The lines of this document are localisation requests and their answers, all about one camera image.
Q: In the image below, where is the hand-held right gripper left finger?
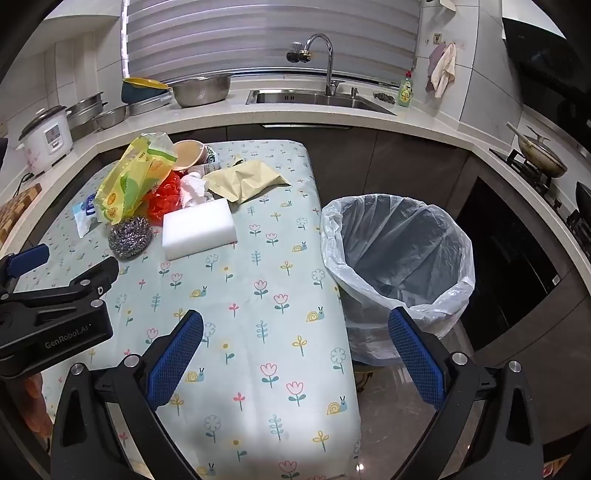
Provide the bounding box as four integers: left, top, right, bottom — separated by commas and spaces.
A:
50, 309, 205, 480

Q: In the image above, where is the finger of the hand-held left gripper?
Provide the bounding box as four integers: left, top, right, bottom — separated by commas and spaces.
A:
0, 244, 51, 301
14, 256, 120, 309

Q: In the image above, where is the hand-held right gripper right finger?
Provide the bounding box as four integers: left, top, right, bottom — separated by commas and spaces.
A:
388, 307, 543, 480

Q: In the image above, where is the steel wool scrubber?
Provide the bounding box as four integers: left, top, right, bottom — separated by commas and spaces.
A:
107, 216, 153, 261

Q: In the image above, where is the blue and white sachet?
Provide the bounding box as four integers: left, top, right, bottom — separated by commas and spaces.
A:
73, 193, 105, 238

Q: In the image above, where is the yellow wet wipes packet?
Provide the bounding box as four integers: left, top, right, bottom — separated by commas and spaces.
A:
95, 135, 178, 225

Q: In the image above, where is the red plastic bag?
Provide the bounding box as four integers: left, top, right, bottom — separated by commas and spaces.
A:
143, 171, 185, 222

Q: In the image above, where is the white sponge block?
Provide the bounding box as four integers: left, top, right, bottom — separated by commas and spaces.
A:
161, 198, 238, 261

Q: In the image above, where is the white tissue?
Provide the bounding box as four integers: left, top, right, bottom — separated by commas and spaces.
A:
179, 173, 215, 208

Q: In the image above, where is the beige paper cup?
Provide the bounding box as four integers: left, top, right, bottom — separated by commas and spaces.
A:
173, 140, 207, 171

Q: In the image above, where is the beige snack packet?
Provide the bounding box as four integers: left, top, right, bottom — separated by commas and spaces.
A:
202, 154, 291, 205

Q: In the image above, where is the person's left hand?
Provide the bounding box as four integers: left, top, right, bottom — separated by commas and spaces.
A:
22, 371, 54, 437

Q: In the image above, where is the wooden cutting board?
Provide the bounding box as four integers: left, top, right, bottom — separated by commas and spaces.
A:
0, 184, 42, 243

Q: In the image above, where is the floral tablecloth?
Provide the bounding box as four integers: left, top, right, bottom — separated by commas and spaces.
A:
9, 138, 363, 480

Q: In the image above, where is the white rice cooker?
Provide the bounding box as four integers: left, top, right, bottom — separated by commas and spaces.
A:
16, 105, 75, 176

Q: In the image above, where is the black built-in oven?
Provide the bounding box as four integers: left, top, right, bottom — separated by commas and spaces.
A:
455, 175, 561, 352

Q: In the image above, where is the steel steamer pot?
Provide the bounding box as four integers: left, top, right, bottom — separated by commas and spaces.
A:
66, 91, 105, 139

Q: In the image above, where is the flat steel tray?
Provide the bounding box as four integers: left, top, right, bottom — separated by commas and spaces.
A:
124, 95, 172, 116

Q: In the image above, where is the blue and yellow basin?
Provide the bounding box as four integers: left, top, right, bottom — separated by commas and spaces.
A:
121, 77, 171, 104

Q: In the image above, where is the dark kitchen cabinet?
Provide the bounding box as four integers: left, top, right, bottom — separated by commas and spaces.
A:
222, 124, 476, 217

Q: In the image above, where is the black gas stove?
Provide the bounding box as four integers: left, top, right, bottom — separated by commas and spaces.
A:
489, 148, 591, 245

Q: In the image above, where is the steel colander bowl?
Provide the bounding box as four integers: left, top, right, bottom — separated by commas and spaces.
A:
170, 75, 232, 108

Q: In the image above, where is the black wok with lid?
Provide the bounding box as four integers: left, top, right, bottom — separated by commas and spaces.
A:
575, 181, 591, 217

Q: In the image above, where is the beige frying pan with lid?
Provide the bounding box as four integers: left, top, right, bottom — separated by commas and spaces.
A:
505, 121, 568, 178

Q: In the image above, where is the green dish soap bottle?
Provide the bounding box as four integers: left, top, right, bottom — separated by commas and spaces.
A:
398, 69, 415, 109

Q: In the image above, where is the stainless steel sink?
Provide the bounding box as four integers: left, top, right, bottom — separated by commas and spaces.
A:
246, 88, 398, 116

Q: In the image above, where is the hanging dish cloth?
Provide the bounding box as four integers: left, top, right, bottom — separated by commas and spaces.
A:
426, 42, 458, 99

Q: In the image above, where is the black range hood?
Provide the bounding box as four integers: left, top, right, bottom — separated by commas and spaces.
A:
501, 16, 591, 153

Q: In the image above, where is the chrome kitchen faucet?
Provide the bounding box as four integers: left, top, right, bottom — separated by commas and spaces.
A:
286, 33, 345, 97

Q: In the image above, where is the grey striped window blind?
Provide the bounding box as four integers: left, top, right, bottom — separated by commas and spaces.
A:
122, 0, 423, 84

